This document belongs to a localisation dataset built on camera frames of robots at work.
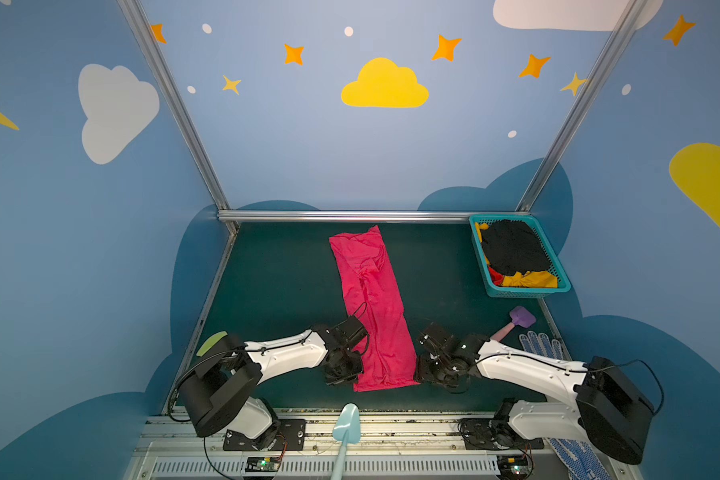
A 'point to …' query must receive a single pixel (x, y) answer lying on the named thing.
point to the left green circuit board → (262, 464)
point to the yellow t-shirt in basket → (543, 278)
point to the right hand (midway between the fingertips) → (422, 376)
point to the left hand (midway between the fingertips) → (365, 384)
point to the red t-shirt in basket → (496, 278)
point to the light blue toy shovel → (347, 430)
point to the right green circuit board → (513, 466)
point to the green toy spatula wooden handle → (210, 341)
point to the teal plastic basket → (556, 264)
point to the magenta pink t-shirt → (388, 360)
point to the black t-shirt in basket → (513, 246)
